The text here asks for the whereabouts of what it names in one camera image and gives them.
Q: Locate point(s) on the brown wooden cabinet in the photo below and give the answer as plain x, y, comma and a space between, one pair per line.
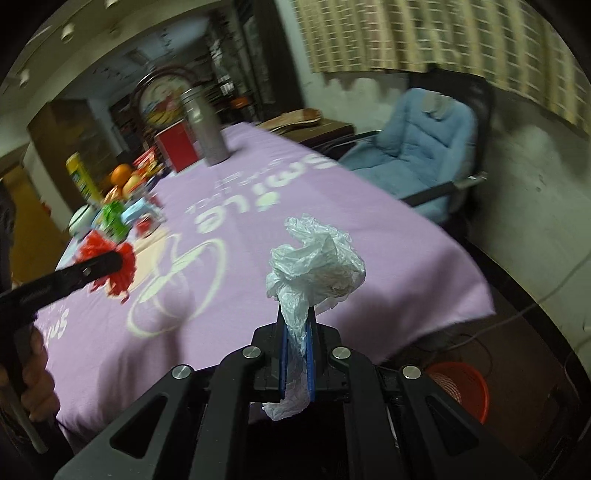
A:
69, 134

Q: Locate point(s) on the person's left hand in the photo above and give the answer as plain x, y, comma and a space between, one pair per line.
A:
39, 387

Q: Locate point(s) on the orange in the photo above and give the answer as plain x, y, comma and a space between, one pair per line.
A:
122, 174

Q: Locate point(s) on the blue face mask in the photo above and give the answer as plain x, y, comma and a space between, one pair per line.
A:
136, 214

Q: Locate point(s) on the white lidded ceramic pot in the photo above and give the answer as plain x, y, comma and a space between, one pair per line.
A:
83, 219

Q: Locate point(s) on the red plastic waste basket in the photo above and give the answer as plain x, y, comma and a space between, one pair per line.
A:
466, 383

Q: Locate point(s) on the checked beige curtain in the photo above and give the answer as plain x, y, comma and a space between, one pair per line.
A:
392, 32

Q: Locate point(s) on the blue cushioned chair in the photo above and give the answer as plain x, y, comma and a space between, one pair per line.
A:
482, 101

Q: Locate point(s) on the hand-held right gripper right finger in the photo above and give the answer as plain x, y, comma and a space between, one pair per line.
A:
311, 360

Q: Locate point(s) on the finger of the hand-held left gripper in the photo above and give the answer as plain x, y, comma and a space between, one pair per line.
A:
92, 268

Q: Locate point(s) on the steel water bottle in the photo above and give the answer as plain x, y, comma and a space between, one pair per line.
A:
207, 134

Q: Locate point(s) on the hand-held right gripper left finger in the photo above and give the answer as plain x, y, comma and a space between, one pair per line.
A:
282, 369

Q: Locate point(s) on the round framed fruit picture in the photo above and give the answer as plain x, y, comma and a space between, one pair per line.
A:
159, 101

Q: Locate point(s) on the yellow wooden door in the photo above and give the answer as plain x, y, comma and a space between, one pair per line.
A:
27, 207

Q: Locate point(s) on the brown cloth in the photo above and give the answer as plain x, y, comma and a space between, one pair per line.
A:
295, 119

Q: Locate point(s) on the red and white box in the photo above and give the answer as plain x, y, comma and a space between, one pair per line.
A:
178, 147

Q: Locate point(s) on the apple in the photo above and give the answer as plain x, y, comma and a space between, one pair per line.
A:
131, 184

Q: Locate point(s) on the green packet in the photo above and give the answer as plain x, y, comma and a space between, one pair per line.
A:
111, 219

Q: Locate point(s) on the red glass cup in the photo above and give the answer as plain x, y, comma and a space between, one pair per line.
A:
145, 227

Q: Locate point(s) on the white plastic bag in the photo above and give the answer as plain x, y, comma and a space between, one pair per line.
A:
318, 263

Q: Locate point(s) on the dark wooden side table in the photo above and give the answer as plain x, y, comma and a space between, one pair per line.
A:
323, 134

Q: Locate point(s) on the yellow canister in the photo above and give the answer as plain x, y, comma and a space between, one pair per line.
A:
81, 177

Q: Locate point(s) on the blue chair cushion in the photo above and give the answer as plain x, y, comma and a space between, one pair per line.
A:
406, 138

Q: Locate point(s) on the red plastic ribbon bundle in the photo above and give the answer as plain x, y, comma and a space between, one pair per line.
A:
125, 277

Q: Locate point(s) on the red snack packet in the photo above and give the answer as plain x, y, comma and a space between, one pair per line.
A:
147, 159

